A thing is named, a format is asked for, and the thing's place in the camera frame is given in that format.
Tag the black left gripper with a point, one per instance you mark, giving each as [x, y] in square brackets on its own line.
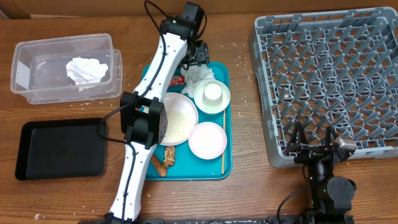
[203, 56]

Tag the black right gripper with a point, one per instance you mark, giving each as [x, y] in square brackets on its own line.
[308, 151]

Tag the red snack wrapper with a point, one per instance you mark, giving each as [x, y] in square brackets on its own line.
[177, 80]

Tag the white cup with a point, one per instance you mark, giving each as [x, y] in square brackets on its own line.
[213, 92]

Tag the light green bowl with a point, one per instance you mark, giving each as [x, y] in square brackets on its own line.
[211, 107]

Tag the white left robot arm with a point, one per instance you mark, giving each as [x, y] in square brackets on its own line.
[143, 114]

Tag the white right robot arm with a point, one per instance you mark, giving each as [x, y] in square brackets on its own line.
[331, 195]

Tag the grey dishwasher rack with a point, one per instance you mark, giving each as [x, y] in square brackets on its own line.
[322, 69]

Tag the wooden chopstick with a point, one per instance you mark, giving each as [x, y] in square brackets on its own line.
[224, 141]

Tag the large pink plate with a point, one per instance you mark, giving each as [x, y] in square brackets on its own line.
[182, 117]

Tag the brown food scrap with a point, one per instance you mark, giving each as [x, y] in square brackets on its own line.
[169, 156]

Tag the teal plastic tray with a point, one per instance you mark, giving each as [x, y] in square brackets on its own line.
[190, 167]

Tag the brown sausage piece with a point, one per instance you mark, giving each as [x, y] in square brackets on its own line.
[159, 167]

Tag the clear plastic bin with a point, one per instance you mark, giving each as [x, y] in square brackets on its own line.
[39, 69]

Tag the black plastic tray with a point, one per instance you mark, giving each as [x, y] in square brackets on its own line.
[61, 148]

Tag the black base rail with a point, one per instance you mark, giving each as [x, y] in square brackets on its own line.
[217, 221]

